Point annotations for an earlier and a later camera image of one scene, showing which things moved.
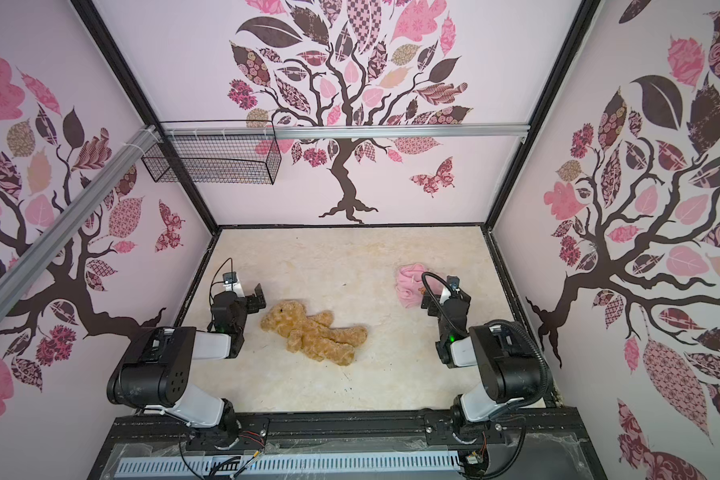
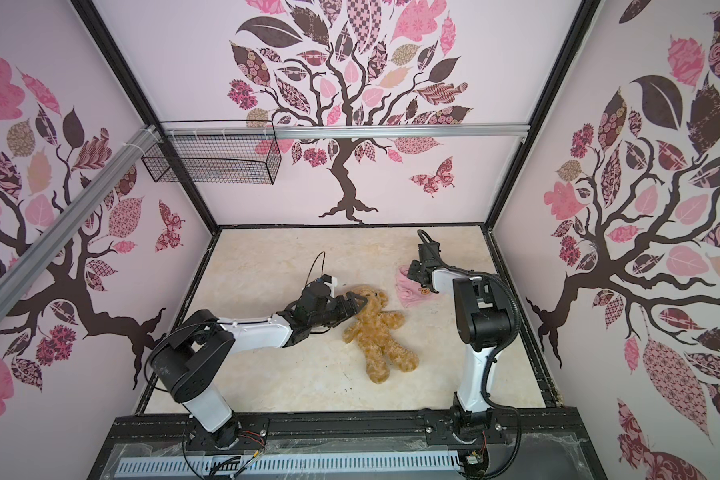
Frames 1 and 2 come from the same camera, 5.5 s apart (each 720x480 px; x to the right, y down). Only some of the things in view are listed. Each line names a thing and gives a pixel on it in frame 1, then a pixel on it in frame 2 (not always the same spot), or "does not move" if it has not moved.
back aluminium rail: (345, 130) does not move
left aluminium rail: (3, 290) does not move
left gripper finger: (256, 301) -> (345, 315)
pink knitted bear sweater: (410, 287) does not move
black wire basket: (252, 160) does not move
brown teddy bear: (311, 335) -> (374, 332)
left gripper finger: (236, 287) -> (350, 304)
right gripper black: (431, 303) -> (424, 276)
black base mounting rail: (551, 430) does not move
